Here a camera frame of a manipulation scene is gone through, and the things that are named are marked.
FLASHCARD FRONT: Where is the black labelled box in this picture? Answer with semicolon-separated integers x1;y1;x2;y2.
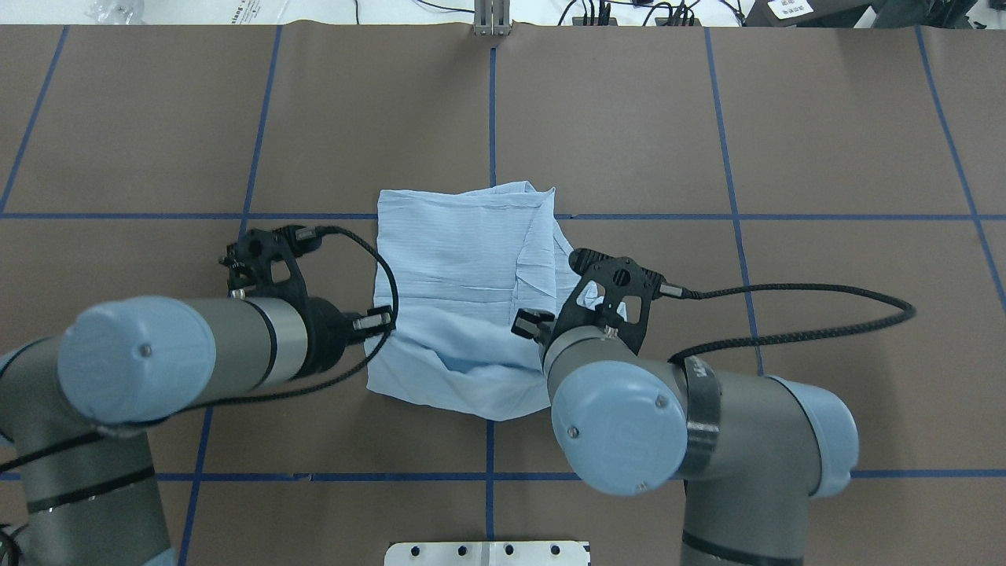
743;1;871;28

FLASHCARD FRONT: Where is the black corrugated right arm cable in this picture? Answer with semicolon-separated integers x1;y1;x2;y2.
659;281;917;364

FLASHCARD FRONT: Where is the aluminium frame post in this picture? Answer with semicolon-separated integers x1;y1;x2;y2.
473;0;512;37

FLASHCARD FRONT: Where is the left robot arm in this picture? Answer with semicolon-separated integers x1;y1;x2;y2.
2;225;400;565

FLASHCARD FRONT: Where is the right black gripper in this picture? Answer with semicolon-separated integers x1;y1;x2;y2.
511;248;667;355

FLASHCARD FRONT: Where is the white camera pole base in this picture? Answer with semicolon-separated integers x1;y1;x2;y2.
384;540;593;565

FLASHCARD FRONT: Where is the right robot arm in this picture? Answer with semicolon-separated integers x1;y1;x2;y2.
512;248;860;565

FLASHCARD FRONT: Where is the clear plastic bag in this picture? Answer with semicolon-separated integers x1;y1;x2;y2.
85;0;146;25

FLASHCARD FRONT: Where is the light blue button shirt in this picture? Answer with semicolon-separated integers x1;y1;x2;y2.
364;182;579;421

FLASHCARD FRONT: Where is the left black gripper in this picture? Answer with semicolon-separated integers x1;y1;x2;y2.
220;225;393;377

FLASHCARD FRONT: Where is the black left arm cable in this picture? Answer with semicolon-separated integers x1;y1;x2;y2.
0;225;400;566

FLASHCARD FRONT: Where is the black USB hub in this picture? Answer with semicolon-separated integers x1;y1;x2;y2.
557;1;700;28

